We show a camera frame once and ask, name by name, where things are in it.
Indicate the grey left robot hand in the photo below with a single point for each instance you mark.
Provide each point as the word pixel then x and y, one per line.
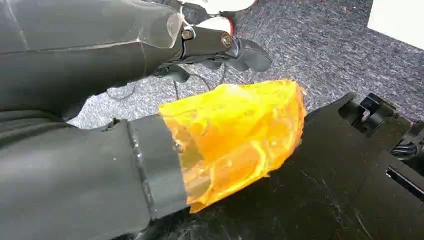
pixel 82 49

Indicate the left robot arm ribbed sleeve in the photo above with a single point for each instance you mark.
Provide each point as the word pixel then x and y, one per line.
pixel 16 127

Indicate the white and red object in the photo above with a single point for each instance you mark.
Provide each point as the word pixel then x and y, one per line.
pixel 218 5

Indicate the white board panel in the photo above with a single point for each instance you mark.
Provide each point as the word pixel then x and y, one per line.
pixel 397 20

